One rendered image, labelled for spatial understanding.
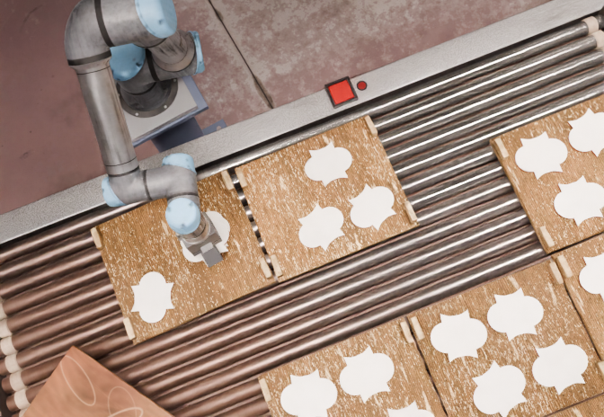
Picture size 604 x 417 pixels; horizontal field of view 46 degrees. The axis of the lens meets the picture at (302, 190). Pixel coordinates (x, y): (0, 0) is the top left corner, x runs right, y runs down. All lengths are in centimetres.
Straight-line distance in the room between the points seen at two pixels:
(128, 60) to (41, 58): 148
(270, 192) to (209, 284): 30
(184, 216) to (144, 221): 40
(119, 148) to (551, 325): 117
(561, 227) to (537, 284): 17
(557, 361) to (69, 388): 122
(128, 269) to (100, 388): 33
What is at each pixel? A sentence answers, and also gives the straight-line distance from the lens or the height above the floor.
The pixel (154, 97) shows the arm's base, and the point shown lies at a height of 94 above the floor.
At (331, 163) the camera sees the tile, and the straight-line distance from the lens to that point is 198.
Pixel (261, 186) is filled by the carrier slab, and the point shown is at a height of 94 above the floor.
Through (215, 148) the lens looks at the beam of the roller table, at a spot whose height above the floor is 91.
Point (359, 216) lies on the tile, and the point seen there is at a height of 95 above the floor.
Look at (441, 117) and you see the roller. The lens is 207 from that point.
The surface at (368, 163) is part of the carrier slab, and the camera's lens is 199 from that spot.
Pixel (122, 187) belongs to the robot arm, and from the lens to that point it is 171.
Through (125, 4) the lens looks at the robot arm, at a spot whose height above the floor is 153.
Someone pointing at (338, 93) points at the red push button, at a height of 93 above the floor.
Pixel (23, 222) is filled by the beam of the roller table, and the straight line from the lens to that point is 217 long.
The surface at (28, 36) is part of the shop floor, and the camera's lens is 353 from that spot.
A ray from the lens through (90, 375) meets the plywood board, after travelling 189.
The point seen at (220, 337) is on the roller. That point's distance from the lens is 194.
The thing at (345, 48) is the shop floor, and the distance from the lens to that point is 319.
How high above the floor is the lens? 282
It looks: 73 degrees down
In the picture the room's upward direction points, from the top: 12 degrees counter-clockwise
